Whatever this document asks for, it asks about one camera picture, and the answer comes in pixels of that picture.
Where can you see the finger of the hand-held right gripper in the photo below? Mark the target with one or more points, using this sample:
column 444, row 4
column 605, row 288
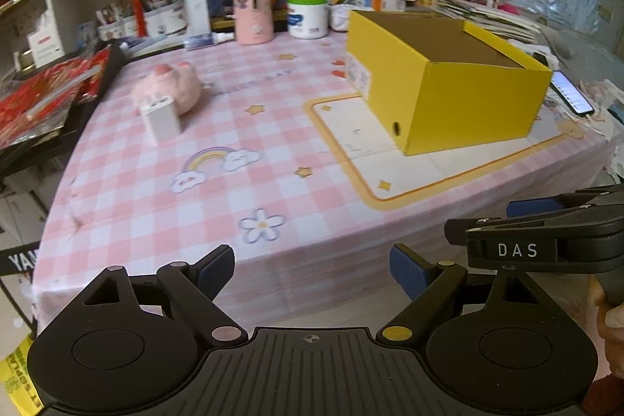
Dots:
column 487, row 249
column 531, row 207

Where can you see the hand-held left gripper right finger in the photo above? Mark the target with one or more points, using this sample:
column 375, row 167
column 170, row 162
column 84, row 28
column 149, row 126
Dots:
column 407, row 273

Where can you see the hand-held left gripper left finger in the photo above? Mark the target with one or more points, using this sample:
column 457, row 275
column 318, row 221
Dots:
column 214, row 268

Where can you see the yellow cardboard box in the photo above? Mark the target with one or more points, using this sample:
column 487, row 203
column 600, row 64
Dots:
column 468, row 104

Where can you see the person's right hand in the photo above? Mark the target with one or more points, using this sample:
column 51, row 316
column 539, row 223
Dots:
column 615, row 323

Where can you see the pink checked tablecloth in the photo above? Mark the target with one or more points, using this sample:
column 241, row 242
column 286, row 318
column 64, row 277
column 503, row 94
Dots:
column 219, row 192

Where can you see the smartphone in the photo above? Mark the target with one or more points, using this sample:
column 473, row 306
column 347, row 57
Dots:
column 570, row 92

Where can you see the white charger plug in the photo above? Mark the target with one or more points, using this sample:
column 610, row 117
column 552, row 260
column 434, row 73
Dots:
column 161, row 123

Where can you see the pink plush pig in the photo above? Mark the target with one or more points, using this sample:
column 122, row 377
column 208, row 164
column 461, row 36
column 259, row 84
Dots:
column 170, row 82

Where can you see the stack of papers and booklets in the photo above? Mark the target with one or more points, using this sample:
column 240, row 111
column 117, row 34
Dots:
column 487, row 19

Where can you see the black tray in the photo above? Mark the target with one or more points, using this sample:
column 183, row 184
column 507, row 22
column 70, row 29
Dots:
column 105, row 79

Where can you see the yellow printed strip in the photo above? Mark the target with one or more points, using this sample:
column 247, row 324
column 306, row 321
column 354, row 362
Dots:
column 19, row 377

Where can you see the small spray bottle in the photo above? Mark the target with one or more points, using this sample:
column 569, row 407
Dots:
column 204, row 40

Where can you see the pile of red foil packets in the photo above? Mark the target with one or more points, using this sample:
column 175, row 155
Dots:
column 44, row 99

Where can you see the pink cylindrical humidifier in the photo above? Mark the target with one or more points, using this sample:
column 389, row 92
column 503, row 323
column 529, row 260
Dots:
column 252, row 6

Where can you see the white quilted purse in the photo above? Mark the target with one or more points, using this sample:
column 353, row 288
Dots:
column 340, row 17

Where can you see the white jar with green lid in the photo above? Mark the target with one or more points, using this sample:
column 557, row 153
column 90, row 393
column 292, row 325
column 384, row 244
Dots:
column 307, row 19

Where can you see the white tissue box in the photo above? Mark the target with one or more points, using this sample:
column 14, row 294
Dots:
column 45, row 48

